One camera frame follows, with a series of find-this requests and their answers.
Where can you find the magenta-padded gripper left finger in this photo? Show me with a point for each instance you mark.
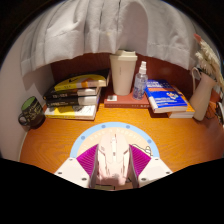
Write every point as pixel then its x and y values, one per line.
pixel 71 170

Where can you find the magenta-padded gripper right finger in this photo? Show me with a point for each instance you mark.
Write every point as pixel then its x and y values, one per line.
pixel 155 170

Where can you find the pale pink computer mouse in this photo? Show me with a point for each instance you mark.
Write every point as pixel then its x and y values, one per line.
pixel 113 160

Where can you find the round cartoon-print mouse pad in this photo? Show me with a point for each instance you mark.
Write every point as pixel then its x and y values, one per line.
pixel 86 136

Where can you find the yellow and white book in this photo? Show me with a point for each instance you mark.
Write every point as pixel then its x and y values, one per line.
pixel 70 112

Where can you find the dark mug with green interior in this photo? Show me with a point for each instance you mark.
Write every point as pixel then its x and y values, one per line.
pixel 31 111

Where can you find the red-brown book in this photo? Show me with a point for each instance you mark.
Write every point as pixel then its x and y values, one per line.
pixel 125 101

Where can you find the blue book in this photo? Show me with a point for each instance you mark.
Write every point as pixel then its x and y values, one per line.
pixel 165 95

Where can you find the clear spray bottle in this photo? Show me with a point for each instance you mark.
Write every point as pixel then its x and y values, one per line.
pixel 140 85

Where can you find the white ceramic pitcher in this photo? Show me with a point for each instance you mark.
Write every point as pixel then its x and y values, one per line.
pixel 201 96

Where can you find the yellow and black book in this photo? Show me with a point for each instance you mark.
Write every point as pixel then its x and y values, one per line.
pixel 83 81

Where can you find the cream lidded tumbler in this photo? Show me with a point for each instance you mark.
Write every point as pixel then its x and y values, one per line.
pixel 122 75

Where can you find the dried cream flowers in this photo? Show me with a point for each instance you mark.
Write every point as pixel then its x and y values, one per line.
pixel 210 58

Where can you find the white curtain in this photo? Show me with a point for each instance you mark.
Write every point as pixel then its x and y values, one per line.
pixel 100 26

